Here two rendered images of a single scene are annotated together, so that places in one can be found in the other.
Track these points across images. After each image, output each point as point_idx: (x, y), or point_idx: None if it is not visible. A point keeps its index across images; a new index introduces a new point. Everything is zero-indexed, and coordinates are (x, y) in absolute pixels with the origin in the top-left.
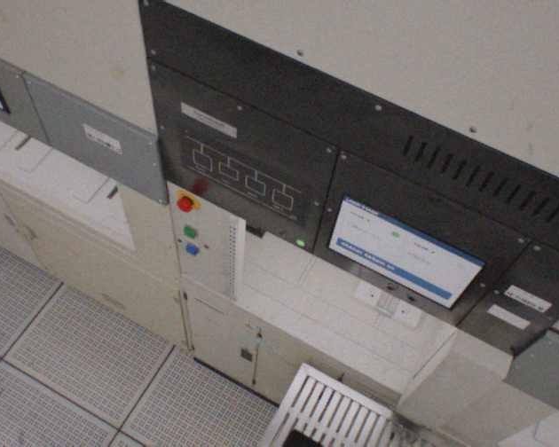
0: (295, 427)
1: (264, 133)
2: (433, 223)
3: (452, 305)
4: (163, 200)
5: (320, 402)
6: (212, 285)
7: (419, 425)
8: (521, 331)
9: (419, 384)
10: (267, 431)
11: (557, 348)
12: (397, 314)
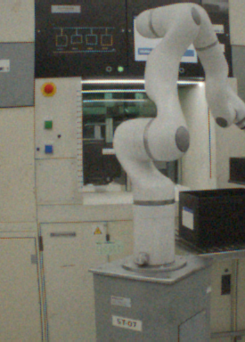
0: (176, 233)
1: (93, 0)
2: None
3: (197, 59)
4: (32, 99)
5: (176, 229)
6: (63, 195)
7: None
8: (224, 53)
9: (215, 138)
10: None
11: (238, 50)
12: (176, 188)
